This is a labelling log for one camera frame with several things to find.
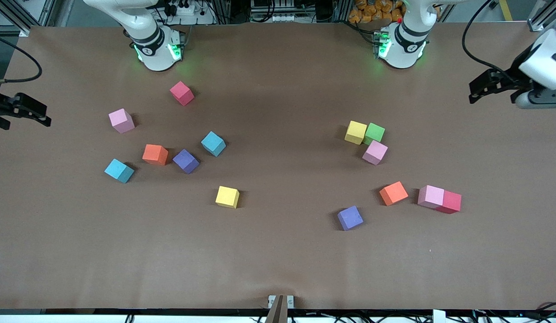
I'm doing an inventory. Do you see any bag of orange items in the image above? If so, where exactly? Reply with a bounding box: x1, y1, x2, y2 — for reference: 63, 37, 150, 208
348, 0, 406, 24

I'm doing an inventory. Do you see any white slotted power strip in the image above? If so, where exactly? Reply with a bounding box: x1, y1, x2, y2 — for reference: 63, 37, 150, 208
251, 0, 305, 23

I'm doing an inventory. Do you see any purple foam block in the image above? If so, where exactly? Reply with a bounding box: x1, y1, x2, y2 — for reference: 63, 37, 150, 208
172, 148, 200, 174
337, 205, 364, 231

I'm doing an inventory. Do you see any aluminium frame profile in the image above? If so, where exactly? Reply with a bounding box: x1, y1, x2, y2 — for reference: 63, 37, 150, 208
0, 0, 58, 37
527, 0, 556, 32

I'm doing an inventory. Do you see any white power strip with plugs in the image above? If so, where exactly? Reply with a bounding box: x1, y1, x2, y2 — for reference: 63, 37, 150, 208
163, 0, 215, 25

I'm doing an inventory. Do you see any brown table cover sheet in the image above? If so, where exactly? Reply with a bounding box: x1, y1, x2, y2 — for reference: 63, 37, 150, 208
0, 22, 556, 310

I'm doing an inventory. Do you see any orange foam block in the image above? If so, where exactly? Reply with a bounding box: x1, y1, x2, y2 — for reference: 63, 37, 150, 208
142, 144, 169, 166
379, 181, 409, 206

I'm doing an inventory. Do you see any pink foam block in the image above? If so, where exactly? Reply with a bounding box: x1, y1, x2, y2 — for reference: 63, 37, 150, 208
417, 185, 445, 210
109, 108, 136, 134
362, 140, 389, 166

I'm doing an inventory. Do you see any blue foam block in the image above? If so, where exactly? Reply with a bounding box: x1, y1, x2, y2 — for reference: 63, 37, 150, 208
104, 158, 135, 183
201, 131, 227, 157

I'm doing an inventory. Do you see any red foam block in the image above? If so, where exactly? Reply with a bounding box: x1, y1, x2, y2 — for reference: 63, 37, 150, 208
170, 81, 195, 106
435, 190, 462, 214

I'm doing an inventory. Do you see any yellow foam block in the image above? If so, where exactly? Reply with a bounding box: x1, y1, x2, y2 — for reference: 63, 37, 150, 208
215, 186, 240, 210
344, 120, 368, 145

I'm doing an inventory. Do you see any brown camera mount with bracket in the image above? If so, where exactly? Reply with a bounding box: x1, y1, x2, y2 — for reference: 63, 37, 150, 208
265, 295, 295, 323

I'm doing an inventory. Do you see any green foam block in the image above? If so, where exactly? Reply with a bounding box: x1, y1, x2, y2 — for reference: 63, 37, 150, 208
363, 122, 386, 145

